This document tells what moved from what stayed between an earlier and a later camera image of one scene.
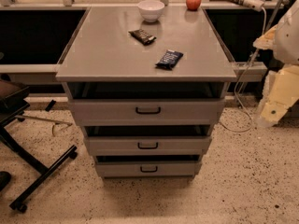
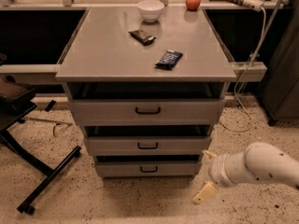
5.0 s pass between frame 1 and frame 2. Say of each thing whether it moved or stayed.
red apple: stayed
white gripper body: moved
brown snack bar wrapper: stayed
